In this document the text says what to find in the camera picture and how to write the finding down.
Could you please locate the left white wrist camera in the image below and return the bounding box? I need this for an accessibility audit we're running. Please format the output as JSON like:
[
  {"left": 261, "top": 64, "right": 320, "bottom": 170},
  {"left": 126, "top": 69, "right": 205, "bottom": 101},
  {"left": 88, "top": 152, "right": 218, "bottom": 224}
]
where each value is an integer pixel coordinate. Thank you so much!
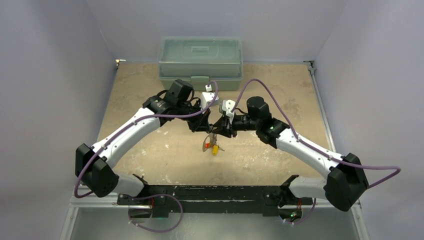
[{"left": 200, "top": 84, "right": 220, "bottom": 109}]

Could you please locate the purple cable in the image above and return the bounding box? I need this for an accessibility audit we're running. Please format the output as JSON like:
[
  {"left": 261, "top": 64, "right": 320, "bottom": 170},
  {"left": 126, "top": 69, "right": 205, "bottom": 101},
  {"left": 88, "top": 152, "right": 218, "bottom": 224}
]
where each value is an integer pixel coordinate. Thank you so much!
[
  {"left": 73, "top": 80, "right": 220, "bottom": 233},
  {"left": 231, "top": 78, "right": 402, "bottom": 226}
]

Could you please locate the metal keyring with keys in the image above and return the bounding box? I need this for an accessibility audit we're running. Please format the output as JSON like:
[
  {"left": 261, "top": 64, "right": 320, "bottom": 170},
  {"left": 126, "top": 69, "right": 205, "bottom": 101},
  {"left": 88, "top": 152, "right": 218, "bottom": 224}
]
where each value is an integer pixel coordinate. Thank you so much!
[{"left": 202, "top": 133, "right": 225, "bottom": 153}]

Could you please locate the green plastic storage box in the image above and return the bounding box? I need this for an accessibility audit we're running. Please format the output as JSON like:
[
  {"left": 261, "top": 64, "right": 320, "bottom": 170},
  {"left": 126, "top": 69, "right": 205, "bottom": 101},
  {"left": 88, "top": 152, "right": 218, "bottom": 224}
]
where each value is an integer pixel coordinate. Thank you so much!
[{"left": 158, "top": 36, "right": 243, "bottom": 91}]

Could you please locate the right aluminium table edge rail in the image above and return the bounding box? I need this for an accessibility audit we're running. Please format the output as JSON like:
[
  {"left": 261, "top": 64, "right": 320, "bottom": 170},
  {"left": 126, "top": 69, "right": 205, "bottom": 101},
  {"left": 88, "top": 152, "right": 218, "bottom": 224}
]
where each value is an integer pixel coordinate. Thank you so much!
[{"left": 303, "top": 60, "right": 370, "bottom": 240}]

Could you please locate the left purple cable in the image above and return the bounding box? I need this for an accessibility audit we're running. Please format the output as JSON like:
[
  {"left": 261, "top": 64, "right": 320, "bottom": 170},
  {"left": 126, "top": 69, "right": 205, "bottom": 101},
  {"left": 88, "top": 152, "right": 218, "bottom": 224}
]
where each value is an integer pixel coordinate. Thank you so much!
[{"left": 73, "top": 80, "right": 220, "bottom": 233}]

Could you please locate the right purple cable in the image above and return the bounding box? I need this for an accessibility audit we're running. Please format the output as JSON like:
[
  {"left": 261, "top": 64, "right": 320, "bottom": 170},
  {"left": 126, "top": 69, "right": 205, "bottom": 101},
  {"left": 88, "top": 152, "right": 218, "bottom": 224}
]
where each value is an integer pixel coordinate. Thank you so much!
[{"left": 231, "top": 78, "right": 402, "bottom": 226}]

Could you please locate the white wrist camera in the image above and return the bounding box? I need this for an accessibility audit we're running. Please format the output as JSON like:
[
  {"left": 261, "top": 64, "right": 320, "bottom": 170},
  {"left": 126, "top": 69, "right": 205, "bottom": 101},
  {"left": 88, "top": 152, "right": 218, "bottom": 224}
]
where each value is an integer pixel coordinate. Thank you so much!
[
  {"left": 219, "top": 99, "right": 236, "bottom": 122},
  {"left": 200, "top": 84, "right": 220, "bottom": 109}
]

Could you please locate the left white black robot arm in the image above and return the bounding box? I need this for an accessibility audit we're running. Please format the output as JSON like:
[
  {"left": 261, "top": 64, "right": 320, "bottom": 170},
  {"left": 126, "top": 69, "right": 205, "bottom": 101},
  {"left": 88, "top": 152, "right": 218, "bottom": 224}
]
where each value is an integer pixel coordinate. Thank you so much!
[{"left": 74, "top": 79, "right": 219, "bottom": 205}]

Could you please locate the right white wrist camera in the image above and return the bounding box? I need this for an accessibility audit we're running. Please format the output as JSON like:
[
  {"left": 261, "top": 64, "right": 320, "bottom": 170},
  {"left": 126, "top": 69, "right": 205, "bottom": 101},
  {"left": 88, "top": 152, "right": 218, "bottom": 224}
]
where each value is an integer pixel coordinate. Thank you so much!
[{"left": 219, "top": 99, "right": 236, "bottom": 122}]

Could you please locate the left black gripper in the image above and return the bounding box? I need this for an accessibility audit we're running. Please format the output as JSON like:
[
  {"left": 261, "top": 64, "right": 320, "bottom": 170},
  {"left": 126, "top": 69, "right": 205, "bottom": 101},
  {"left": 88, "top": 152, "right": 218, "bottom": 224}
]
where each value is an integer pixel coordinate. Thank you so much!
[{"left": 176, "top": 99, "right": 211, "bottom": 132}]

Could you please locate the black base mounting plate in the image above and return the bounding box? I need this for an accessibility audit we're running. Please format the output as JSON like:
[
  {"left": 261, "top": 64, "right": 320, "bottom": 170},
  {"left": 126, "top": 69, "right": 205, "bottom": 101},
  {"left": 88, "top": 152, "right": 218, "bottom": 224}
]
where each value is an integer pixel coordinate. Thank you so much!
[{"left": 117, "top": 185, "right": 313, "bottom": 218}]

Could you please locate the yellow key tag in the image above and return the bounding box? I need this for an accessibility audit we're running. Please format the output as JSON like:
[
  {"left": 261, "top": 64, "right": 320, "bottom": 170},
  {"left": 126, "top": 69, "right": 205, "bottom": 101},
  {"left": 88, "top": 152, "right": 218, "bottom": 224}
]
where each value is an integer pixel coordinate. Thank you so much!
[{"left": 211, "top": 144, "right": 220, "bottom": 156}]

